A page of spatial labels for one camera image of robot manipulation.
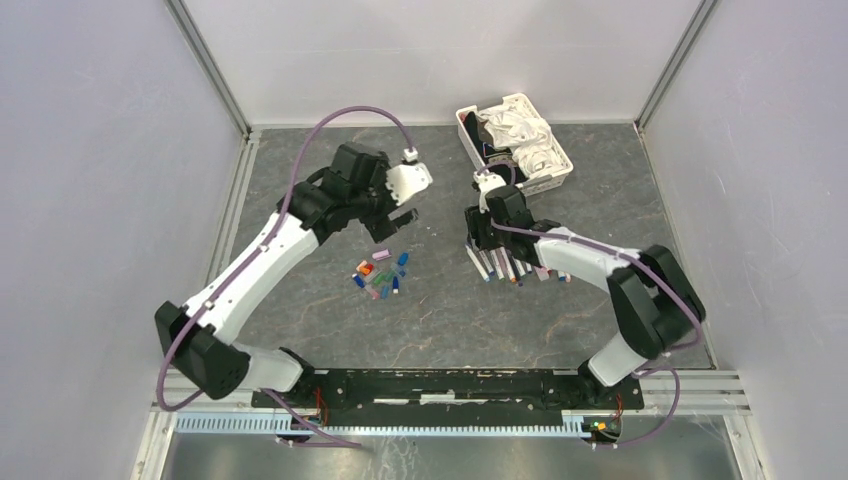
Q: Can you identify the pink highlighter cap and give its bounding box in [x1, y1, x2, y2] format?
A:
[372, 249, 392, 261]

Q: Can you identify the pink highlighter pen body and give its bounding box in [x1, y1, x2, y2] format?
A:
[534, 267, 551, 281]

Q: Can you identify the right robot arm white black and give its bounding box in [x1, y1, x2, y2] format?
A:
[464, 186, 706, 408]

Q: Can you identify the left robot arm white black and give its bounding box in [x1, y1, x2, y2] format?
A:
[154, 142, 433, 408]

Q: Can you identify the black item in basket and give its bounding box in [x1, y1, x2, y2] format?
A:
[460, 111, 528, 184]

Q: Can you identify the crumpled white cloth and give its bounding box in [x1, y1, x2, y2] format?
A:
[477, 94, 562, 178]

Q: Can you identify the white plastic basket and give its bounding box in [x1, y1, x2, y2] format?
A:
[455, 93, 574, 196]

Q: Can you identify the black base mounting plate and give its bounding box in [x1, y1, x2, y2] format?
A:
[281, 368, 645, 427]

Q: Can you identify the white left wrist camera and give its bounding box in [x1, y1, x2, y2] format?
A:
[386, 163, 433, 206]

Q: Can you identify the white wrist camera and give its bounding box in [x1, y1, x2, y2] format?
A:
[386, 163, 433, 206]
[473, 173, 506, 213]

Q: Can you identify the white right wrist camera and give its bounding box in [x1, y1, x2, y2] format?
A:
[473, 173, 506, 213]

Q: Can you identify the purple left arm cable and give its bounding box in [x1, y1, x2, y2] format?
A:
[156, 105, 419, 450]

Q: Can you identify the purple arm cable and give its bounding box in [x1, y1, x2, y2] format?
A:
[156, 105, 419, 450]
[476, 156, 706, 450]

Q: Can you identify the aluminium frame rail left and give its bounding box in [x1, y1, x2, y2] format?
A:
[201, 130, 263, 294]

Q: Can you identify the aluminium frame rail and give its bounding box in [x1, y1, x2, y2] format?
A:
[201, 130, 263, 294]
[633, 370, 751, 417]

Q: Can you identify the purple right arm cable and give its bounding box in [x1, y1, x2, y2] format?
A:
[476, 156, 706, 450]

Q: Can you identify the white slotted cable duct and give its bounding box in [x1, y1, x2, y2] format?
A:
[175, 413, 590, 439]

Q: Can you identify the aluminium frame rail front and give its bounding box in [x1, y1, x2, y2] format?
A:
[633, 370, 751, 417]

